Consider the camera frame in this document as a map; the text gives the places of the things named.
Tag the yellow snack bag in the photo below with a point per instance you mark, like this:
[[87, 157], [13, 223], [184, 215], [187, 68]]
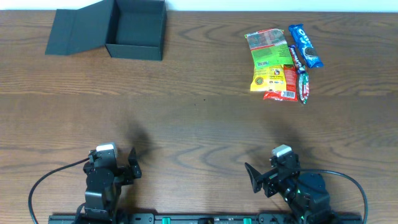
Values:
[[269, 79]]

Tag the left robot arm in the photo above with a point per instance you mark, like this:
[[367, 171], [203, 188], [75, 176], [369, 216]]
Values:
[[104, 179]]

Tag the blue Oreo cookie pack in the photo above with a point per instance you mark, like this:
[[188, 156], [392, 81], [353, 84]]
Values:
[[305, 47]]

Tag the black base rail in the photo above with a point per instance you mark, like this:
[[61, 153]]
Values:
[[149, 218]]

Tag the red snack bag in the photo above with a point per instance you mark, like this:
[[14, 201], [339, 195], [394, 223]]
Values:
[[290, 94]]

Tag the black gift box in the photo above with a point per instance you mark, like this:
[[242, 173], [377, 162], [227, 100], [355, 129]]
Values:
[[127, 28]]

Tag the purple Dairy Milk bar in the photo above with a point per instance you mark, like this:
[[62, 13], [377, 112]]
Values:
[[300, 68]]

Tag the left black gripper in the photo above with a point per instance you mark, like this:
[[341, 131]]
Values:
[[125, 173]]

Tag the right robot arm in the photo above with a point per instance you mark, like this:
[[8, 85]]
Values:
[[305, 193]]

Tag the red green candy pack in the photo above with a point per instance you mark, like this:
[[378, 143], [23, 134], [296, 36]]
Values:
[[303, 87]]

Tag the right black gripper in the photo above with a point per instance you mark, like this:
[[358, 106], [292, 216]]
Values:
[[268, 179]]

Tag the green snack bag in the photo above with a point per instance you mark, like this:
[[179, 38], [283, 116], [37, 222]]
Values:
[[269, 48]]

